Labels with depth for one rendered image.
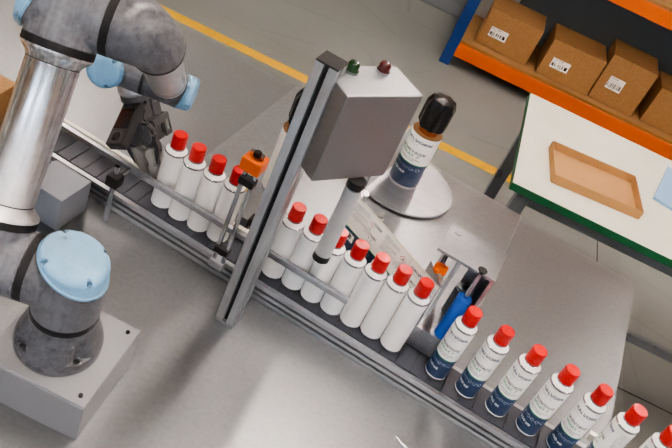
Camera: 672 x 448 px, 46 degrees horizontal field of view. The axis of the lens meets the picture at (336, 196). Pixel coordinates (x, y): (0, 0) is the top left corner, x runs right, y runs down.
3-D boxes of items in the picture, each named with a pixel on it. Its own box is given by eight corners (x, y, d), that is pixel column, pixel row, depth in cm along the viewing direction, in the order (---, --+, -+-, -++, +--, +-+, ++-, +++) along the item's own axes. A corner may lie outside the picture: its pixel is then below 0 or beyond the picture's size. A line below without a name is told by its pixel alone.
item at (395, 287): (384, 330, 179) (420, 268, 167) (376, 344, 175) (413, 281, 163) (364, 318, 180) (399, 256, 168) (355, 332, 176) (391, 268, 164)
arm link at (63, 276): (86, 343, 130) (99, 291, 122) (6, 316, 129) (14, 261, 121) (112, 293, 140) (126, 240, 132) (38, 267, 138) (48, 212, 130)
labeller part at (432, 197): (462, 186, 238) (464, 183, 237) (432, 236, 213) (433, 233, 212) (374, 135, 242) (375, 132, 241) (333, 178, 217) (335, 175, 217)
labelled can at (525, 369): (507, 407, 175) (554, 348, 163) (502, 423, 170) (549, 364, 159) (487, 394, 175) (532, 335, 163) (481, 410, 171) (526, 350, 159)
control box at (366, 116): (384, 176, 152) (424, 96, 141) (310, 182, 142) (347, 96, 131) (358, 143, 158) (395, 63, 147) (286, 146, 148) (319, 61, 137)
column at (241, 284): (241, 317, 174) (349, 62, 135) (231, 329, 170) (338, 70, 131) (224, 306, 175) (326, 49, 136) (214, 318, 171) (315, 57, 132)
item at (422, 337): (456, 330, 187) (507, 255, 172) (440, 364, 177) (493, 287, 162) (405, 299, 189) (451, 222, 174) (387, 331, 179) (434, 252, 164)
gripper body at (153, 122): (174, 134, 183) (163, 85, 178) (153, 149, 176) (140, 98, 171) (147, 133, 186) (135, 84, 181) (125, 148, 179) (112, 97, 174)
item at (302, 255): (305, 283, 182) (336, 218, 170) (296, 295, 178) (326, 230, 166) (286, 271, 183) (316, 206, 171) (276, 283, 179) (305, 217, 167)
